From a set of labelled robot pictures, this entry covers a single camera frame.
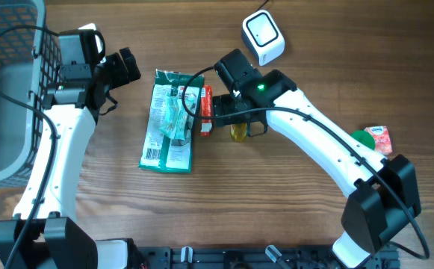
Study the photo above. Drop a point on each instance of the grey plastic mesh basket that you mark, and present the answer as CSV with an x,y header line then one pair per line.
x,y
28,60

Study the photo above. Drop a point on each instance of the red stick sachet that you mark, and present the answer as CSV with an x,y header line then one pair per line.
x,y
206,110

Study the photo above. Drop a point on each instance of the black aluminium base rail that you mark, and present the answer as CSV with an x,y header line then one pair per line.
x,y
231,258

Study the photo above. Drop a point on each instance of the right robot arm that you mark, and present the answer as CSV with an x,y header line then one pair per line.
x,y
382,194

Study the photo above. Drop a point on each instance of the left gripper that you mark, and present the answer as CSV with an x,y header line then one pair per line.
x,y
118,77

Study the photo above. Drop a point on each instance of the orange Kleenex tissue pack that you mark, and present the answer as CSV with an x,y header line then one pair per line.
x,y
382,139

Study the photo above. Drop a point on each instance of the white barcode scanner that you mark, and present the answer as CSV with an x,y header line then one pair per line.
x,y
261,35

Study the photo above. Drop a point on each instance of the yellow liquid bottle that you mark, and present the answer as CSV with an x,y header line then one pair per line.
x,y
238,132

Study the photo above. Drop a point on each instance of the green lid round container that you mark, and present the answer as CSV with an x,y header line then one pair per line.
x,y
364,138

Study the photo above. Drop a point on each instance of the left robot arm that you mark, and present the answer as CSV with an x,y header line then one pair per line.
x,y
43,231

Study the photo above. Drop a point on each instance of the mint green wipes pack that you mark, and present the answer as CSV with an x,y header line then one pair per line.
x,y
177,121

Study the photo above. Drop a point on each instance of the green 3M gloves package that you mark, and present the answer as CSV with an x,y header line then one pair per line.
x,y
159,152

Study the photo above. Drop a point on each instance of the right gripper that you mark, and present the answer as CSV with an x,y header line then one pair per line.
x,y
222,104

